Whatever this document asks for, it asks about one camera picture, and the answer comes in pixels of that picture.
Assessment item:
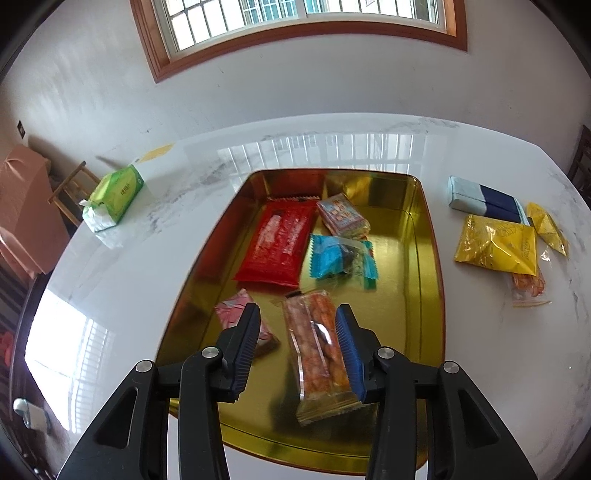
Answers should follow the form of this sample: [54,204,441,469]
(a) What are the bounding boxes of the large yellow patterned packet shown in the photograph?
[454,214,539,277]

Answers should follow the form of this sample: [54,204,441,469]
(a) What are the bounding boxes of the grey and navy packet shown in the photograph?
[448,175,530,227]

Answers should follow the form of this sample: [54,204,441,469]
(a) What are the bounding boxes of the small yellow packet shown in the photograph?
[526,202,570,257]

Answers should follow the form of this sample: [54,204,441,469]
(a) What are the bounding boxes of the small colourful clear-wrapped snack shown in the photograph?
[316,193,371,239]

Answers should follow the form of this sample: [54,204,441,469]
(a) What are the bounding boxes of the red foil packet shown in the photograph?
[233,198,320,289]

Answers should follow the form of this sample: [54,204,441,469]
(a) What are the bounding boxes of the pink snack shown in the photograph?
[214,288,281,357]

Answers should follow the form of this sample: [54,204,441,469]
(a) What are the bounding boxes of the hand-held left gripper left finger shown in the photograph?
[58,302,263,480]

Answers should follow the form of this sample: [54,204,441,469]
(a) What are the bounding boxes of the wooden chair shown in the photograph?
[48,160,102,227]

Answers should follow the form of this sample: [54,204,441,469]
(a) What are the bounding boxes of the blue candy packet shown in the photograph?
[308,233,379,291]

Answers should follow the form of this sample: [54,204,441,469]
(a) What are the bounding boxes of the green tissue pack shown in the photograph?
[82,165,145,233]

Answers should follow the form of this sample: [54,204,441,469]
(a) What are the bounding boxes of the gold-lined red tin box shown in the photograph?
[154,168,447,476]

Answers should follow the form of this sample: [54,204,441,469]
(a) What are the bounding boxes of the wooden framed window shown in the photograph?
[130,0,468,84]

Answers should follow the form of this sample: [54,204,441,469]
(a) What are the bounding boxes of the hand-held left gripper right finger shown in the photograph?
[335,303,539,480]

